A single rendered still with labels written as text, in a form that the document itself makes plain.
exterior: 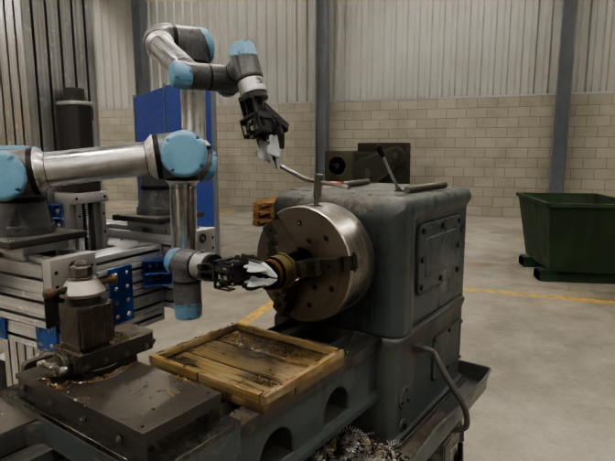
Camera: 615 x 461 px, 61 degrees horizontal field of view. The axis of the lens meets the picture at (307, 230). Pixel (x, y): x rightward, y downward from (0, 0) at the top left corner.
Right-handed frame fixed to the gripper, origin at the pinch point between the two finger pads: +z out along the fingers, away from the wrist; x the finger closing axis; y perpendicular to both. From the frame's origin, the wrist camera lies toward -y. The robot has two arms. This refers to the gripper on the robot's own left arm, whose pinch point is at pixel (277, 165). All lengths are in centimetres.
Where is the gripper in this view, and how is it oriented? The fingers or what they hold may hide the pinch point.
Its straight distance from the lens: 146.3
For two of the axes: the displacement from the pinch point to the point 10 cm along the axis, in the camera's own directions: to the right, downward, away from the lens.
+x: 7.6, -2.5, -6.0
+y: -5.9, 1.1, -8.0
